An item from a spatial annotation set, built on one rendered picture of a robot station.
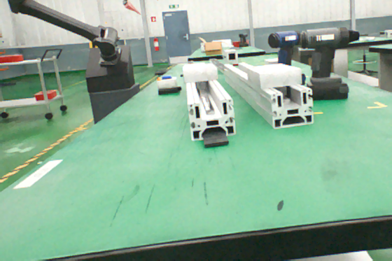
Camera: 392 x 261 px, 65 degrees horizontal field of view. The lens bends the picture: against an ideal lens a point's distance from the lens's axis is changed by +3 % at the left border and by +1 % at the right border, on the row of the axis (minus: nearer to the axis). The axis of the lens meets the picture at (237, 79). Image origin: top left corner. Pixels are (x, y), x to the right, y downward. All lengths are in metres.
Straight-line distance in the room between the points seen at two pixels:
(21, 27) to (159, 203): 14.08
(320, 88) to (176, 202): 0.63
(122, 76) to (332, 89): 1.06
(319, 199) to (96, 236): 0.28
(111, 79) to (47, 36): 12.46
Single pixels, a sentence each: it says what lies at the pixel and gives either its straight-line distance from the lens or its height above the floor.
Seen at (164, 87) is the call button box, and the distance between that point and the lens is 1.31.
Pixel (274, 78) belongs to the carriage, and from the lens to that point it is 0.77.
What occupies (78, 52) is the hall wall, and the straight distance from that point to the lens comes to 13.57.
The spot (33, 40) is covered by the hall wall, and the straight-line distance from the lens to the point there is 14.30.
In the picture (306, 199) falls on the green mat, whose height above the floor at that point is 0.78.
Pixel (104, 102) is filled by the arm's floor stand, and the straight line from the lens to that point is 1.66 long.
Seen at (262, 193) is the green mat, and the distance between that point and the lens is 0.46.
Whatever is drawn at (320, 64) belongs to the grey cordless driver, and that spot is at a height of 0.89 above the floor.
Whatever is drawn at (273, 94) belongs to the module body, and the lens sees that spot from 0.71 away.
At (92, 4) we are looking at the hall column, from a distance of 7.83.
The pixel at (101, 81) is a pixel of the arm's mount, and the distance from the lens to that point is 1.66.
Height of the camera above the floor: 1.01
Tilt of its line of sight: 9 degrees down
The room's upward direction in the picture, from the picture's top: 5 degrees counter-clockwise
